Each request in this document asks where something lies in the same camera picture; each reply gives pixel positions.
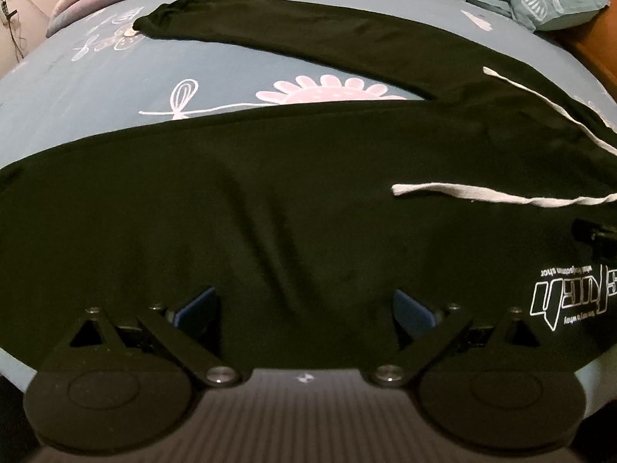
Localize bed with blue floral sheet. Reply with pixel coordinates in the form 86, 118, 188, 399
0, 0, 617, 396

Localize hanging wall cables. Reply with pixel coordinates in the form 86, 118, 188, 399
0, 0, 30, 63

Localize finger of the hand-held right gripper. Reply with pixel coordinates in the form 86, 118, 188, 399
571, 219, 617, 248

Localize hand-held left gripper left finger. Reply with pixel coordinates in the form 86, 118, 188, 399
53, 287, 239, 389

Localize wooden headboard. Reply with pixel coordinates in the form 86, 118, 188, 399
550, 0, 617, 88

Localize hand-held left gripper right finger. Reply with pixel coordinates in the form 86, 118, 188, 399
373, 289, 560, 389

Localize black pants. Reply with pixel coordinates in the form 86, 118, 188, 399
0, 0, 617, 377

